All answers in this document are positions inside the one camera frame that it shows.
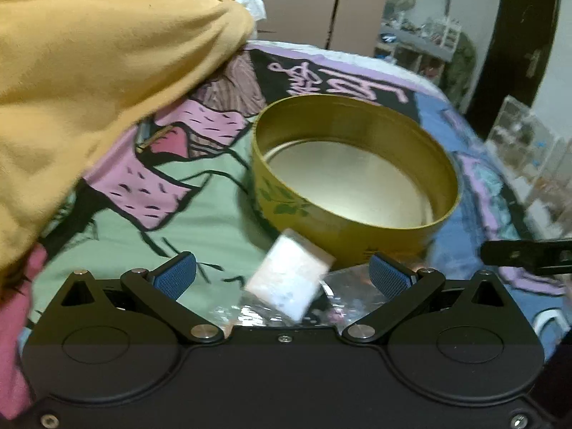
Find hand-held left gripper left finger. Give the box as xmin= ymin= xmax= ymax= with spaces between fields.
xmin=58 ymin=252 xmax=224 ymax=345

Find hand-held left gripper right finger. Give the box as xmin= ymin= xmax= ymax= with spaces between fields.
xmin=342 ymin=252 xmax=510 ymax=345

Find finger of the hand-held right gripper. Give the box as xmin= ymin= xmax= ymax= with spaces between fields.
xmin=482 ymin=239 xmax=572 ymax=276

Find clear bag of hair accessories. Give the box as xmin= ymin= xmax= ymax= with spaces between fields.
xmin=214 ymin=263 xmax=391 ymax=336

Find white tissue packet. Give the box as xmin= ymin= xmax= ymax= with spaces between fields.
xmin=243 ymin=230 xmax=335 ymax=322

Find round golden tin container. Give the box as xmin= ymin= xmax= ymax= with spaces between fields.
xmin=250 ymin=94 xmax=462 ymax=273

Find clear plastic storage boxes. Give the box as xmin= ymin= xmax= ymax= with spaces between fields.
xmin=485 ymin=94 xmax=572 ymax=238

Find pink cloth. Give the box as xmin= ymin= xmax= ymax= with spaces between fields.
xmin=0 ymin=246 xmax=50 ymax=414

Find green camouflage cloth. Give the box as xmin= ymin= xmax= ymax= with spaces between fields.
xmin=442 ymin=33 xmax=477 ymax=109

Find dark door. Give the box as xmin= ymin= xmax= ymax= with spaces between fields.
xmin=465 ymin=0 xmax=564 ymax=139

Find yellow blanket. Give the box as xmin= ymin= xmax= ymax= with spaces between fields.
xmin=0 ymin=0 xmax=259 ymax=287

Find cluttered shelf unit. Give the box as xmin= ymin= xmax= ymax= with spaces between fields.
xmin=375 ymin=9 xmax=465 ymax=82

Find beige wardrobe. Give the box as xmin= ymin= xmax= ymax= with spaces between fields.
xmin=235 ymin=0 xmax=395 ymax=57

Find white cloth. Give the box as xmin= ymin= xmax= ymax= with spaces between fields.
xmin=223 ymin=0 xmax=267 ymax=25

